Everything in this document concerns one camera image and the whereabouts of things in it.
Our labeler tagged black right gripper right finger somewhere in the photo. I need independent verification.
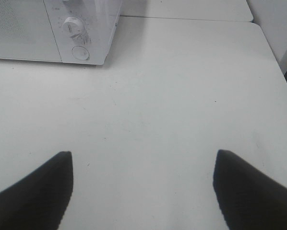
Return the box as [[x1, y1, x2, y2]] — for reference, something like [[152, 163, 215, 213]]
[[213, 149, 287, 230]]

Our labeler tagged white microwave knob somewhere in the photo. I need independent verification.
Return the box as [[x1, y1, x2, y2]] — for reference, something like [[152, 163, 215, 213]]
[[62, 16, 86, 38]]

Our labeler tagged white microwave door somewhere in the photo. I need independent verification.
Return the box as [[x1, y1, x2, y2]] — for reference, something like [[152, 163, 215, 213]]
[[0, 0, 61, 62]]

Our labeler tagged white microwave oven body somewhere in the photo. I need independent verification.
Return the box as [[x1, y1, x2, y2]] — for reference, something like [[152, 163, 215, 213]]
[[44, 0, 122, 65]]

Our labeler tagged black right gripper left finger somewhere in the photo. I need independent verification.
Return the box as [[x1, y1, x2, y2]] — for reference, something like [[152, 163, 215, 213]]
[[0, 151, 73, 230]]

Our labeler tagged round door release button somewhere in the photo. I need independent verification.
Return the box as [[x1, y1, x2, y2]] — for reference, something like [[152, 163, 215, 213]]
[[72, 46, 89, 60]]

